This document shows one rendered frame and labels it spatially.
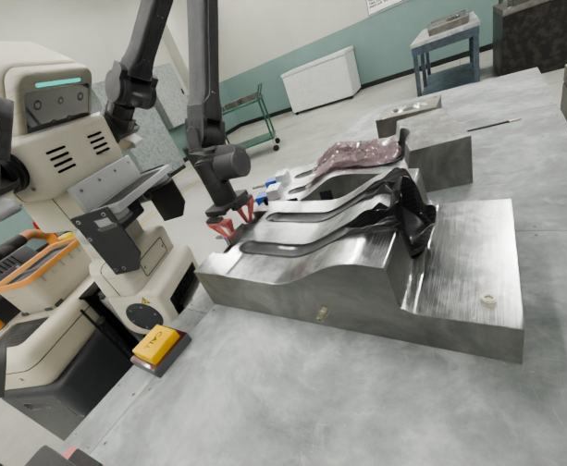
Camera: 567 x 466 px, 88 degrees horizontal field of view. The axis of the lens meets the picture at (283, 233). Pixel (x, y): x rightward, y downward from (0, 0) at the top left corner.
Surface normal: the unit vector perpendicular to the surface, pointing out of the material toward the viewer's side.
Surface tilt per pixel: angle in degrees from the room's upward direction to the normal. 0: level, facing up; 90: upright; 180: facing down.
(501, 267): 0
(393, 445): 0
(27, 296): 92
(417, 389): 0
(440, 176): 90
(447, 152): 90
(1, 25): 90
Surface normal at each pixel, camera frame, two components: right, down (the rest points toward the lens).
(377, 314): -0.47, 0.58
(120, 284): -0.11, 0.54
